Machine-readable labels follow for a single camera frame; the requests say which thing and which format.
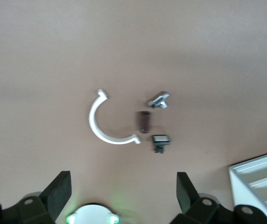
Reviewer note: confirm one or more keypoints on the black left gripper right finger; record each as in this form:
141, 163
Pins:
184, 193

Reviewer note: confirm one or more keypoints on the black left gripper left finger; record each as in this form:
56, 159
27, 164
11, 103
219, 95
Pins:
58, 196

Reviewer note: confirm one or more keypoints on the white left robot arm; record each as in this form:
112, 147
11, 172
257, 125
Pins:
92, 213

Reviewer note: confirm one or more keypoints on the black square white-faced button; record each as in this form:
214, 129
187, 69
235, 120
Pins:
160, 139

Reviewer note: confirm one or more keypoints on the white drawer cabinet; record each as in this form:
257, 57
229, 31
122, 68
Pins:
246, 186

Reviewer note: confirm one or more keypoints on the brown terminal block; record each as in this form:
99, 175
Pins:
144, 121

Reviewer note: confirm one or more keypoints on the white curved pipe clamp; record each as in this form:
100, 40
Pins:
92, 119

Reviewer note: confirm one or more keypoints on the chrome pipe fitting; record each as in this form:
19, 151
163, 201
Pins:
158, 100

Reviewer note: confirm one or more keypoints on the brown table cover sheet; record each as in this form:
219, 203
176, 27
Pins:
133, 58

